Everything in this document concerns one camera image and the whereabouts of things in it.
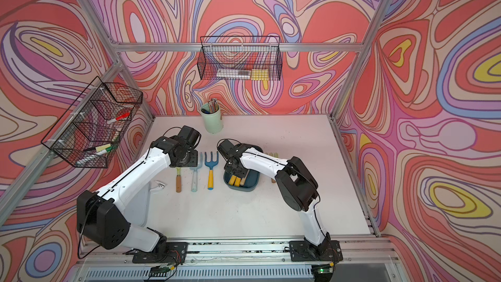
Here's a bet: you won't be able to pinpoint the light blue rake pale handle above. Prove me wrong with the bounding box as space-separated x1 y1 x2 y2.
191 152 204 193

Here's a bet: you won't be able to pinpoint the lime rake wooden handle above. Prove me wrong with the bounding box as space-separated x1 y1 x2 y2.
267 153 279 184

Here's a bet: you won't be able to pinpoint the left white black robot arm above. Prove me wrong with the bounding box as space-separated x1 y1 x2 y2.
76 125 202 253

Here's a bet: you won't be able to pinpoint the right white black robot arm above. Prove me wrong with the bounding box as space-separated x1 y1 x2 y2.
217 139 330 247

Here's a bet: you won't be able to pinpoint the teal plastic storage box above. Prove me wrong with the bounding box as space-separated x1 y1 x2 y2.
222 144 263 193

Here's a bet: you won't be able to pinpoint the mint green pen cup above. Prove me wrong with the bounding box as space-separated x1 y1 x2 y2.
199 103 223 134

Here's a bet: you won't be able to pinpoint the pens in cup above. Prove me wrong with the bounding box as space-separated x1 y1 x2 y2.
200 98 219 114

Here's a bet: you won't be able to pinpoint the green marker in basket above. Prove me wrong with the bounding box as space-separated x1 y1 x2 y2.
83 144 115 155

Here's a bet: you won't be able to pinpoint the red marker in basket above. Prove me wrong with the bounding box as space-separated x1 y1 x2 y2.
107 112 130 124

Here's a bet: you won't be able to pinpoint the clear tube in back basket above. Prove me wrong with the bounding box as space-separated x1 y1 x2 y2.
216 68 252 80

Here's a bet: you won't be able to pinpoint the yellow item in back basket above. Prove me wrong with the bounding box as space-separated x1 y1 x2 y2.
250 69 270 81

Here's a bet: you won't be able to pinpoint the left black wire basket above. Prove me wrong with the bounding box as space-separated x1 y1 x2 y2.
41 77 143 168

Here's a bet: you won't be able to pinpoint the black wire basket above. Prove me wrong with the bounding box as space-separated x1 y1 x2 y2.
41 77 143 168
197 35 283 81

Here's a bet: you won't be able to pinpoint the back black wire basket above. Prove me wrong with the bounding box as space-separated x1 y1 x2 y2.
197 35 283 81

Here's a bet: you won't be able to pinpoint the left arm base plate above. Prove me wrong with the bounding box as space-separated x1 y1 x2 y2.
133 242 188 265

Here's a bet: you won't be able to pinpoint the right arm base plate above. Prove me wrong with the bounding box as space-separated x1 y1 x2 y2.
286 240 343 264

